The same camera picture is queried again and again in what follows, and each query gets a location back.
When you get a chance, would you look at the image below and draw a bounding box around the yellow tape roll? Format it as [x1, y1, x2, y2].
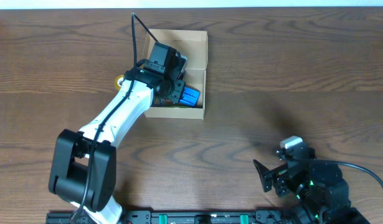
[114, 75, 124, 91]

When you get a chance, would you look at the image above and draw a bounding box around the blue plastic tray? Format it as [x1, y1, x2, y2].
[179, 87, 200, 107]

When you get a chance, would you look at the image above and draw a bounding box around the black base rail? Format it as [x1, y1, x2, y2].
[45, 209, 369, 224]

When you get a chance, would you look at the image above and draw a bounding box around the left black cable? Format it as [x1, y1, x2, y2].
[69, 12, 159, 223]

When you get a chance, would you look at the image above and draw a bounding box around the yellow highlighter pen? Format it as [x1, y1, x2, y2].
[160, 105, 195, 109]

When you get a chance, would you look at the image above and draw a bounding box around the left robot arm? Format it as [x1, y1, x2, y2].
[46, 53, 187, 223]

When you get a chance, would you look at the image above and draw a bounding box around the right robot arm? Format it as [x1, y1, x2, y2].
[253, 146, 368, 224]

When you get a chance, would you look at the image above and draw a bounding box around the cardboard box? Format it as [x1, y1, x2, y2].
[142, 29, 208, 119]

